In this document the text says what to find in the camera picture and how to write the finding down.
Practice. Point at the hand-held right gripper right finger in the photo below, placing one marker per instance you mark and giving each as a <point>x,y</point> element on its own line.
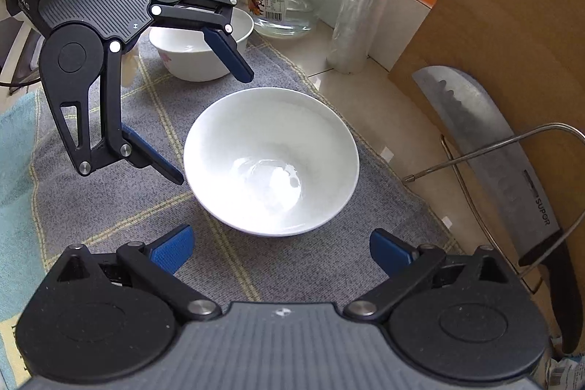
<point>390,253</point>

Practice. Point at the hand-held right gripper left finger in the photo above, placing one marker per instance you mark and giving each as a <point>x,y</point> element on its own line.
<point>171,250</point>

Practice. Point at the bamboo cutting board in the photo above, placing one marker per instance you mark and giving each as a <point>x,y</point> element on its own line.
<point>516,29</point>

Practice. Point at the grey and blue checked towel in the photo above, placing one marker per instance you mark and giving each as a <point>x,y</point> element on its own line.
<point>114,212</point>

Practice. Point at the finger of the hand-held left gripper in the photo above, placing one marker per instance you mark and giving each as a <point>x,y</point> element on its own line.
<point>151,159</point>
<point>231,56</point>

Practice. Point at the white bowl with bold flowers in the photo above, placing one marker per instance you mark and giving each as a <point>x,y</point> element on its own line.
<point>269,161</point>

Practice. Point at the white bowl with pink flowers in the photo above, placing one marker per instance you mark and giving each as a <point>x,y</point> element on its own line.
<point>192,65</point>

